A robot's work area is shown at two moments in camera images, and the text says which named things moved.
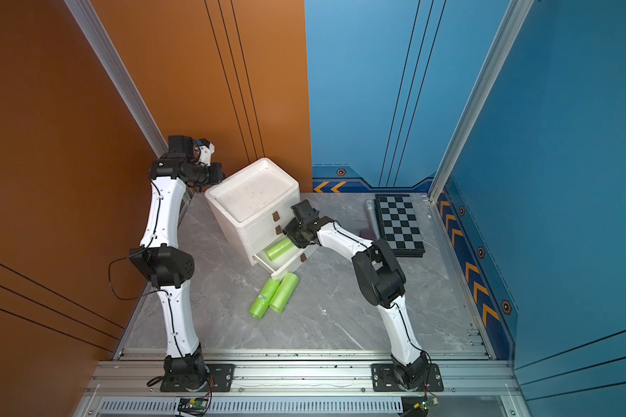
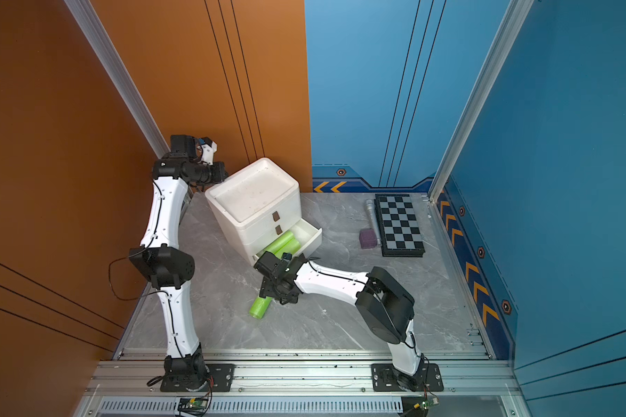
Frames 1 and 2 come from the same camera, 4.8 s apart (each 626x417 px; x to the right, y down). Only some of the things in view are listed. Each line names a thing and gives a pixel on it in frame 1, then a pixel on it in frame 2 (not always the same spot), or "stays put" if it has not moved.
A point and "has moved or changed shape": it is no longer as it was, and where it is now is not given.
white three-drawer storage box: x=252 y=207 stays put
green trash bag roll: x=284 y=292 has moved or changed shape
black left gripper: x=218 y=174 stays put
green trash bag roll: x=263 y=299 stays put
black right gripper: x=289 y=228 -> x=265 y=291
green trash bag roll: x=278 y=249 stays put
